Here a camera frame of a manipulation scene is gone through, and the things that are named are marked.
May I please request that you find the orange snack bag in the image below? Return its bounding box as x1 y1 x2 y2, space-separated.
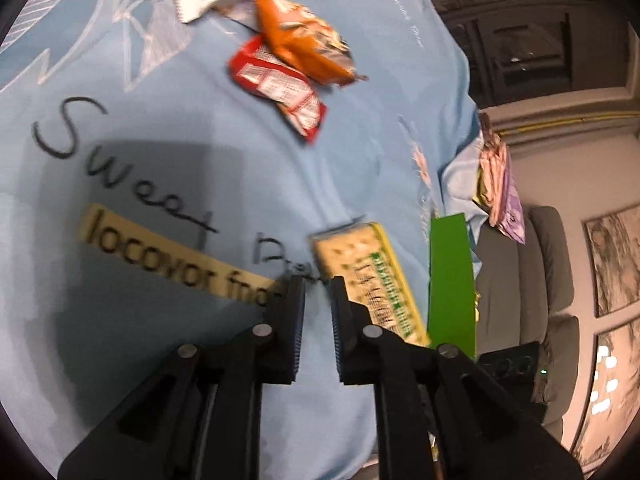
254 0 370 90

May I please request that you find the framed ink wall painting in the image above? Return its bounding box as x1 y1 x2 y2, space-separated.
570 317 640 466
582 207 640 318

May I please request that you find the grey sofa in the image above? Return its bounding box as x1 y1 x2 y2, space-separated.
472 205 581 441

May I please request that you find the green box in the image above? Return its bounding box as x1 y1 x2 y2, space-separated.
427 212 478 361

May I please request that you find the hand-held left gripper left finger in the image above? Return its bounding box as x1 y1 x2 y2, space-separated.
57 275 307 480

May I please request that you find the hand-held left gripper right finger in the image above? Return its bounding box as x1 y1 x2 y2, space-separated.
330 276 583 480

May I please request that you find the dark framed window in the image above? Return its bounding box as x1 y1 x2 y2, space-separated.
440 5 576 106

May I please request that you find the light blue floral bedsheet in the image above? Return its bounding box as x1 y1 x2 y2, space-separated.
0 0 488 480

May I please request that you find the green yellow cracker packet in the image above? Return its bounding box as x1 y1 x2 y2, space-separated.
309 221 432 348

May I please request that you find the red white snack packet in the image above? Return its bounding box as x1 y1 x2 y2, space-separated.
227 35 328 142

